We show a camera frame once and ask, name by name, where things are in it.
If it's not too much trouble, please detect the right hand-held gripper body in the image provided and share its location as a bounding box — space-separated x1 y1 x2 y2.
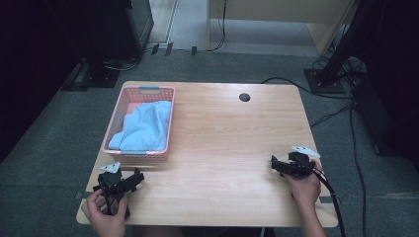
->
288 145 321 179

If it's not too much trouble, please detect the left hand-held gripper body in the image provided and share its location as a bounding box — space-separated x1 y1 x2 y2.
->
92 161 132 220

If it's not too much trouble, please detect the pink plastic basket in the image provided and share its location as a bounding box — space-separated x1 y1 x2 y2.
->
101 85 176 163

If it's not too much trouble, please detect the light blue shirt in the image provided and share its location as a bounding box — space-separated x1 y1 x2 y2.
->
108 100 173 153

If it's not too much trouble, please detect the person's right hand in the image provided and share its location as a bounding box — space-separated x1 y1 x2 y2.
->
283 161 323 206

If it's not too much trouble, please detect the person's left hand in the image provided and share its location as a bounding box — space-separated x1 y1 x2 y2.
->
81 189 128 237

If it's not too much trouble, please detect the black stand with square base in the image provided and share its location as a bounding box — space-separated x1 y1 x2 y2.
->
303 0 368 95

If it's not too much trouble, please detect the dark box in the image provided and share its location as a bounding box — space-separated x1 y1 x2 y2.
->
351 73 419 162

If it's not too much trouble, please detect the black stand with flat base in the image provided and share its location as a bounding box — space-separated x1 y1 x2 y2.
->
79 57 123 89

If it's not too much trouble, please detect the dark cabinet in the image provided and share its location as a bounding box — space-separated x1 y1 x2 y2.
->
45 0 155 63

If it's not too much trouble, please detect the beige wooden furniture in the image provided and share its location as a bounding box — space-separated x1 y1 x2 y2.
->
207 0 361 56

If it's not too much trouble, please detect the right hand-held gripper black cable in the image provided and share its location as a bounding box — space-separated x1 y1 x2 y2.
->
295 157 347 237

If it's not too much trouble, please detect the thin black floor cable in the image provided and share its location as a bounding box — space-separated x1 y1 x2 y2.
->
349 105 368 237

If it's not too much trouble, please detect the short black floor cable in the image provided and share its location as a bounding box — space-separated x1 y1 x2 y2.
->
309 103 356 129

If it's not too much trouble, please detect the long black floor cable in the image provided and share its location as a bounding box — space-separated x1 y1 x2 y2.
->
260 76 356 101

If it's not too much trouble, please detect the white floor cable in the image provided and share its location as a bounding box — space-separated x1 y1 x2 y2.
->
104 58 142 72

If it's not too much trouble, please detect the hanging black cable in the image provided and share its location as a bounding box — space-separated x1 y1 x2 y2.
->
207 0 228 53

